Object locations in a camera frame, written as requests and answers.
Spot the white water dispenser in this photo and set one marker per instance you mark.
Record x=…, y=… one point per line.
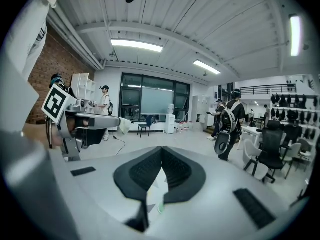
x=170, y=119

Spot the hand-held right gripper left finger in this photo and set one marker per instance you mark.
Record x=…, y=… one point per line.
x=100, y=189

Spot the blue chair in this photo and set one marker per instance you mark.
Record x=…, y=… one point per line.
x=146, y=126

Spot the black office chair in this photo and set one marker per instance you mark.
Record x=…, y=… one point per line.
x=271, y=146

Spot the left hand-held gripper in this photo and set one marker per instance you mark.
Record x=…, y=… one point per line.
x=56, y=104

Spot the person's left forearm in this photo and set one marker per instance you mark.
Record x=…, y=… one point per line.
x=37, y=134

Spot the ceiling light strip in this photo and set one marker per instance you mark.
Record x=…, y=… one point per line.
x=136, y=45
x=206, y=66
x=295, y=36

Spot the white desk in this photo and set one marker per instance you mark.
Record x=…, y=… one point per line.
x=251, y=134

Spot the shelf of black gear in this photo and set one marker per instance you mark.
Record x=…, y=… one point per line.
x=295, y=114

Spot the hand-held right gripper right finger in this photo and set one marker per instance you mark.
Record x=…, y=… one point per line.
x=220, y=184

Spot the black framed window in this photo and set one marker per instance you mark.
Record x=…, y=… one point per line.
x=155, y=96

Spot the black railing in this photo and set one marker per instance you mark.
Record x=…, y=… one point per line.
x=267, y=89

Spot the person's light shirt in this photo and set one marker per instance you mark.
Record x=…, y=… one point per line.
x=27, y=39

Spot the row of clear water bottles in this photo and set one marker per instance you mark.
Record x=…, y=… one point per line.
x=186, y=127

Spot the white open shelf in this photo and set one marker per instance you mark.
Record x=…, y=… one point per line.
x=83, y=91

